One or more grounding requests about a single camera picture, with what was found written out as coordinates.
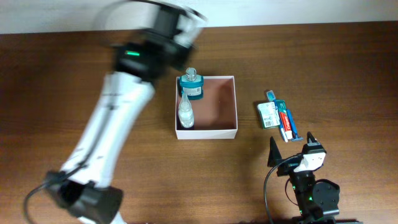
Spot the blue white toothbrush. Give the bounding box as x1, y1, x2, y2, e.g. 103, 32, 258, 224
266, 90, 289, 142

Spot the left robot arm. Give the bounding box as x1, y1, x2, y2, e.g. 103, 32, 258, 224
44, 2, 206, 223

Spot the white cardboard box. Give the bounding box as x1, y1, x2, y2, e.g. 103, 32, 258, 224
175, 76, 238, 140

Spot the clear soap pump bottle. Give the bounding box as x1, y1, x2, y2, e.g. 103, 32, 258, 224
178, 92, 195, 129

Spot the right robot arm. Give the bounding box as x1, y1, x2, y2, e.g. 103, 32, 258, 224
264, 132, 340, 223

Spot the red green toothpaste tube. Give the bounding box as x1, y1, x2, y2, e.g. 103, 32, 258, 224
274, 100, 293, 140

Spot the blue disposable razor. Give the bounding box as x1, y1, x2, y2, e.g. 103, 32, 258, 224
287, 109, 303, 141

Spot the teal mouthwash bottle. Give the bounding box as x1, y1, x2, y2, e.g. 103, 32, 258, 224
178, 67, 204, 100

